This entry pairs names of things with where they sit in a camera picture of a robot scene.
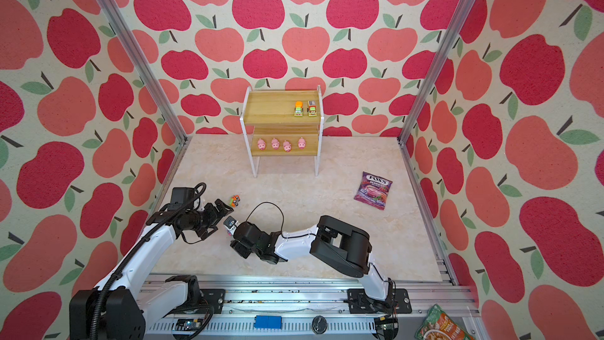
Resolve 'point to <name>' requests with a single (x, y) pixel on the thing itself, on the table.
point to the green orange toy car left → (234, 200)
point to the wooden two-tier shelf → (282, 123)
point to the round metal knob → (319, 324)
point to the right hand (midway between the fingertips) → (240, 234)
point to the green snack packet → (440, 325)
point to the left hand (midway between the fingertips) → (229, 217)
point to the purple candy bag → (373, 190)
